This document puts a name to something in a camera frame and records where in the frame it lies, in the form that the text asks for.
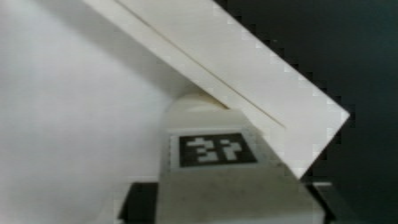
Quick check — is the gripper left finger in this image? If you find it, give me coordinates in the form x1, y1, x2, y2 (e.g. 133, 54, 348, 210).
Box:
117, 182, 157, 224

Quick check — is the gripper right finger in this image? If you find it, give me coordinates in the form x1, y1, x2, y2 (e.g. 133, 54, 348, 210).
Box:
305, 182, 342, 224

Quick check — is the white square tabletop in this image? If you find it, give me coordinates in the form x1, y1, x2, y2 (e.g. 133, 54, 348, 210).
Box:
0, 0, 348, 224

